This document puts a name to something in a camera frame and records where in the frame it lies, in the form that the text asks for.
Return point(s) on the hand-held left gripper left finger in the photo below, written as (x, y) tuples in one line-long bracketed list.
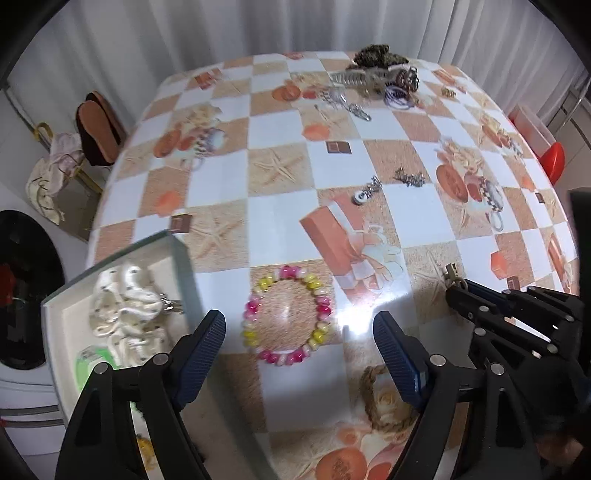
[(203, 355)]

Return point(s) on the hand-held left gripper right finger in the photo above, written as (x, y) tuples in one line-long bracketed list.
[(397, 364)]

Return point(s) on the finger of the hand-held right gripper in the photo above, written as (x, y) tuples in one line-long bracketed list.
[(489, 297), (512, 346)]

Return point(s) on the small metal clasp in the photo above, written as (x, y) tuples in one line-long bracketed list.
[(451, 273)]

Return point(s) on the silver rhinestone hair clip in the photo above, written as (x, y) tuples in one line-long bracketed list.
[(171, 304)]

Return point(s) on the cream polka dot scrunchie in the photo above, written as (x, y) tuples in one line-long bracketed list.
[(124, 314)]

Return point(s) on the green translucent bangle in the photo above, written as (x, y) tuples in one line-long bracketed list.
[(90, 362)]

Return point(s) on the white jewelry box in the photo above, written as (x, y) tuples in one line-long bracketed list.
[(74, 314)]

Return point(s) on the red plastic stool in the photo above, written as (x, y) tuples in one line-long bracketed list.
[(553, 161)]

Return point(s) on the white plastic container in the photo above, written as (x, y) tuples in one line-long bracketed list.
[(533, 127)]

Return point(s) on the white washing machine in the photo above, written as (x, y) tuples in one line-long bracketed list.
[(23, 286)]

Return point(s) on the grey cabinet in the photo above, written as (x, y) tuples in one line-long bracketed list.
[(575, 106)]

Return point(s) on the gold metal rack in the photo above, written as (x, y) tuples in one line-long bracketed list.
[(87, 177)]

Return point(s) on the cream cloth bag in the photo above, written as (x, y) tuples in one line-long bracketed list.
[(46, 189)]

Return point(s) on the beige flower hair clip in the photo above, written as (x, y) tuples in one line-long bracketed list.
[(377, 85)]

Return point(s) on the clear claw hair clip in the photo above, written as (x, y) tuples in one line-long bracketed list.
[(348, 78)]

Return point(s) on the white curtain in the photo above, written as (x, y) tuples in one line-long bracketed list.
[(231, 32)]

